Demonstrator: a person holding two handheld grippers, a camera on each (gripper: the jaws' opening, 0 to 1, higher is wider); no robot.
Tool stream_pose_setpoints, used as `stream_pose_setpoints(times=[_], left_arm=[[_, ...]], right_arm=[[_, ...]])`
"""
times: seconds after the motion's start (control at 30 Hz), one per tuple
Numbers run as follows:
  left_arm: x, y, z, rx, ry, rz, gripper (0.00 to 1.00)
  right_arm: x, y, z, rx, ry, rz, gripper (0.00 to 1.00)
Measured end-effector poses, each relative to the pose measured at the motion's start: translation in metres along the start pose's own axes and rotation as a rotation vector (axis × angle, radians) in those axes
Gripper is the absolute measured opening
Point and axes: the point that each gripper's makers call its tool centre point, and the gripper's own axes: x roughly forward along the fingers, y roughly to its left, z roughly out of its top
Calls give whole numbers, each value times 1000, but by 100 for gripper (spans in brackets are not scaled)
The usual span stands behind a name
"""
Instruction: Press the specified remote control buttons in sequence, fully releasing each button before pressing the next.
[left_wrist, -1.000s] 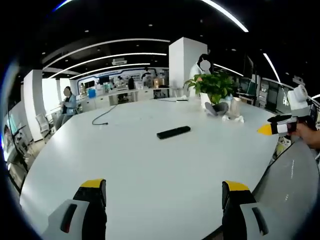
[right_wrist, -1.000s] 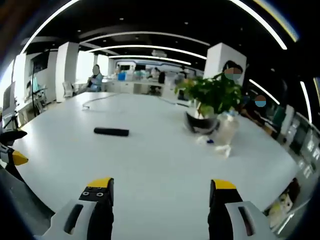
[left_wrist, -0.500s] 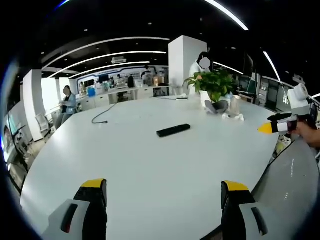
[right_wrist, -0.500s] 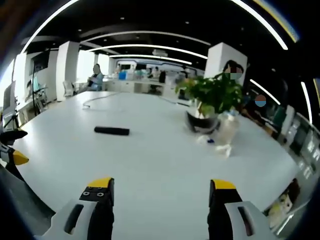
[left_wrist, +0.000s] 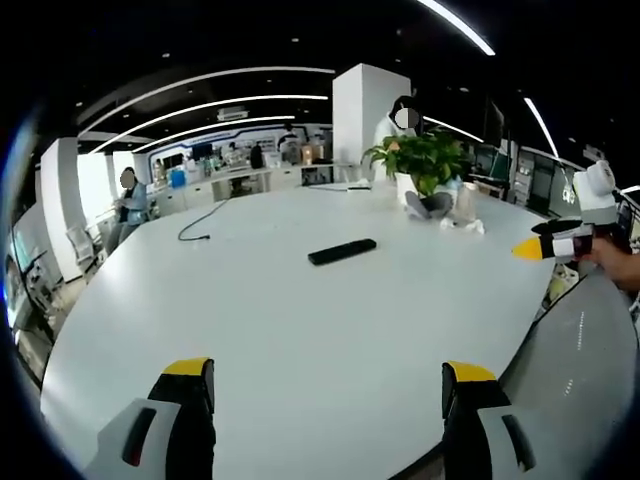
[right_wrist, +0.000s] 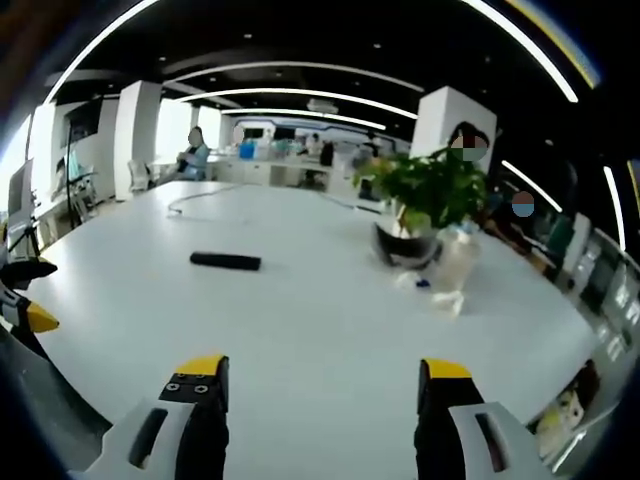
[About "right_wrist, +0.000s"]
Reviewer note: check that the plush toy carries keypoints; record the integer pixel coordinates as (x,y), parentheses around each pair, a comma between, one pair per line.
(567,410)

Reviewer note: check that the green potted plant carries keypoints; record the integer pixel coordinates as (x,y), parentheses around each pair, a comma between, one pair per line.
(425,187)

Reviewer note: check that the row of white desks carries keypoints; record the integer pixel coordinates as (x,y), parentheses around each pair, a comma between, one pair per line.
(280,167)

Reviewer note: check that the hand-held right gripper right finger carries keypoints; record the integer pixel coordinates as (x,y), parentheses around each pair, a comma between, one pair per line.
(465,430)

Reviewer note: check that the small blue object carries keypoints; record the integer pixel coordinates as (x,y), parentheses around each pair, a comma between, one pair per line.
(423,284)

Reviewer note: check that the white table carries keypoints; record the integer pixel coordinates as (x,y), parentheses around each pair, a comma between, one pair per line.
(310,310)

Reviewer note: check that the white ceiling projector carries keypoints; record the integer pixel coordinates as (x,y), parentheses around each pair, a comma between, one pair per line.
(322,105)

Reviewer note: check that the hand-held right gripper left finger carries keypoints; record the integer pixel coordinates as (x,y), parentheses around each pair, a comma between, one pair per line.
(170,430)

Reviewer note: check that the black tripod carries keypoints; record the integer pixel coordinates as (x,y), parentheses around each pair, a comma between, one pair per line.
(22,240)

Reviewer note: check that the clear plastic bag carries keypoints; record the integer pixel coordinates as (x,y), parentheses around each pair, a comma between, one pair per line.
(452,270)

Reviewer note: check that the black plant pot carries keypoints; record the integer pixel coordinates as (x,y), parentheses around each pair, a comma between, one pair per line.
(407,245)

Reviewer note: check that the white office chair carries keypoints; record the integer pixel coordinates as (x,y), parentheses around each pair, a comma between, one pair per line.
(137,175)

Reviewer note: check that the black remote control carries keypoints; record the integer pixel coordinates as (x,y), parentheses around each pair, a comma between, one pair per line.
(225,261)

